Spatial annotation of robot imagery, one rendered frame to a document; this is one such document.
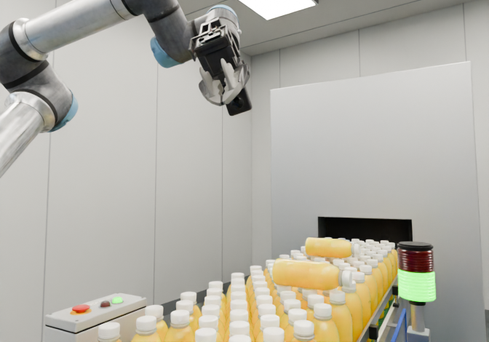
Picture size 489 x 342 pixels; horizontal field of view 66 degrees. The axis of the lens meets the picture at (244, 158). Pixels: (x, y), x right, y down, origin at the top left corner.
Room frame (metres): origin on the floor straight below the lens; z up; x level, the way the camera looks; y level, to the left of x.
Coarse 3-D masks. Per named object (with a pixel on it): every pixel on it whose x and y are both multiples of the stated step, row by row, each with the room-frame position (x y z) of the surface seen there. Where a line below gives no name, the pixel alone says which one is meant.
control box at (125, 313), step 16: (80, 304) 0.89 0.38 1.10; (96, 304) 0.89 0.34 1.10; (112, 304) 0.89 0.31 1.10; (128, 304) 0.89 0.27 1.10; (144, 304) 0.93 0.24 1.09; (48, 320) 0.81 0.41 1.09; (64, 320) 0.78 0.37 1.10; (80, 320) 0.78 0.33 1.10; (96, 320) 0.81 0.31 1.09; (112, 320) 0.85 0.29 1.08; (128, 320) 0.89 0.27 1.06; (48, 336) 0.81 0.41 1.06; (64, 336) 0.78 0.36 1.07; (80, 336) 0.78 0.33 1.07; (96, 336) 0.81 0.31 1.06; (128, 336) 0.89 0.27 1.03
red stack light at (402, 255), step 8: (400, 256) 0.72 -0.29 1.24; (408, 256) 0.70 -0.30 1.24; (416, 256) 0.69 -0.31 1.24; (424, 256) 0.69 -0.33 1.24; (432, 256) 0.70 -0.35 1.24; (400, 264) 0.72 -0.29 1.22; (408, 264) 0.70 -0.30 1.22; (416, 264) 0.69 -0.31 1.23; (424, 264) 0.69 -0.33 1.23; (432, 264) 0.70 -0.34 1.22; (416, 272) 0.69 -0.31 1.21; (424, 272) 0.69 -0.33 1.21
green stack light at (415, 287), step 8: (400, 272) 0.72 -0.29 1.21; (408, 272) 0.70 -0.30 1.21; (432, 272) 0.70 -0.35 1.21; (400, 280) 0.72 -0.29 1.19; (408, 280) 0.70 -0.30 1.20; (416, 280) 0.69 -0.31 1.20; (424, 280) 0.69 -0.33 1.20; (432, 280) 0.70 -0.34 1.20; (400, 288) 0.72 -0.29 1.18; (408, 288) 0.70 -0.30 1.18; (416, 288) 0.69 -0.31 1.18; (424, 288) 0.69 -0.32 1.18; (432, 288) 0.70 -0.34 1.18; (400, 296) 0.72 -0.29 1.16; (408, 296) 0.70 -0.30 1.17; (416, 296) 0.69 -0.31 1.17; (424, 296) 0.69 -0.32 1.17; (432, 296) 0.70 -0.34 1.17
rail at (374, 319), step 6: (396, 276) 1.70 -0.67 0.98; (396, 282) 1.64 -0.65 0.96; (390, 288) 1.49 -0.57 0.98; (390, 294) 1.48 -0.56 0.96; (384, 300) 1.35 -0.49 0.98; (378, 306) 1.26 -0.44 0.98; (384, 306) 1.34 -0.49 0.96; (378, 312) 1.24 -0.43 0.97; (372, 318) 1.15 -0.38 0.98; (378, 318) 1.23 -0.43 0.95; (366, 330) 1.05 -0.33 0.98; (360, 336) 1.01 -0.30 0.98; (366, 336) 1.05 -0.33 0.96
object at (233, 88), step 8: (224, 64) 0.56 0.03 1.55; (224, 72) 0.56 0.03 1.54; (232, 72) 0.60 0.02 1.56; (224, 80) 0.61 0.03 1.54; (232, 80) 0.58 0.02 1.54; (224, 88) 0.59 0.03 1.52; (232, 88) 0.57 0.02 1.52; (240, 88) 0.59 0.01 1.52; (224, 96) 0.57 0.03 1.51; (232, 96) 0.57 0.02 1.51; (224, 104) 0.56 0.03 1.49
